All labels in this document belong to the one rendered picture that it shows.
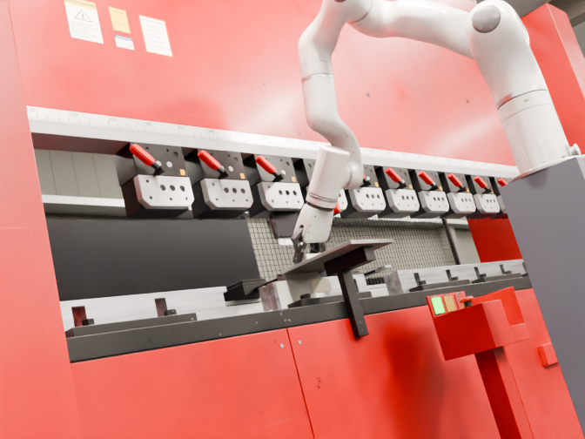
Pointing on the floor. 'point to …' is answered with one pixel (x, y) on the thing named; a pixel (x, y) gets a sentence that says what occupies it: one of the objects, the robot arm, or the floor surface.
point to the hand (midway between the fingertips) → (305, 258)
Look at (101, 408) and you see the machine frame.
